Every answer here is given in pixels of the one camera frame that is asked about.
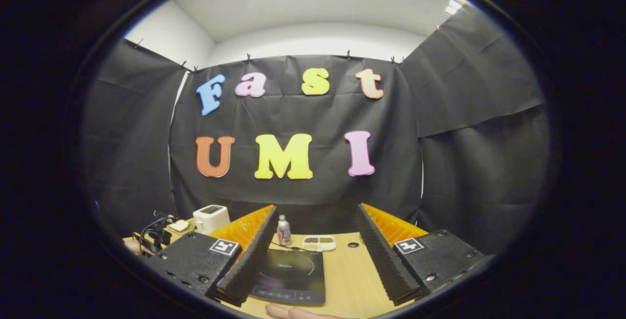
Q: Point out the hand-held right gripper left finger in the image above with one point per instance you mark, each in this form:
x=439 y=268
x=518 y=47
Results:
x=249 y=267

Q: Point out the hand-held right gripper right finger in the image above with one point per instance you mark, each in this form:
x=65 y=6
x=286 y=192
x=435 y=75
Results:
x=384 y=262

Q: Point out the black induction cooktop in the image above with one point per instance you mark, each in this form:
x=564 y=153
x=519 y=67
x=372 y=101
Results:
x=293 y=270

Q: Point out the toast sandwich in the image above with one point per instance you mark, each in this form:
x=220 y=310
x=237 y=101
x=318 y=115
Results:
x=179 y=226

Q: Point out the silver drink bottle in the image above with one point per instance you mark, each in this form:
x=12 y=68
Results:
x=284 y=233

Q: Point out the white toaster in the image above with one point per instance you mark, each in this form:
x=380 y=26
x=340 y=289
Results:
x=211 y=218

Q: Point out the white divided plate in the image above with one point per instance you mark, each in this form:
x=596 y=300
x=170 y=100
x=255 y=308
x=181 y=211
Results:
x=319 y=250

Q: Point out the pile of pale beans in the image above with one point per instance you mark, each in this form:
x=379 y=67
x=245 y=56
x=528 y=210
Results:
x=314 y=247

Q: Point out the black backdrop cloth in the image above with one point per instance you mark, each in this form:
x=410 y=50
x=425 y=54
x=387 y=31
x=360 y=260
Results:
x=146 y=162

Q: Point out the ceiling light panel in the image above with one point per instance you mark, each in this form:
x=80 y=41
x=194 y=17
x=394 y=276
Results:
x=454 y=7

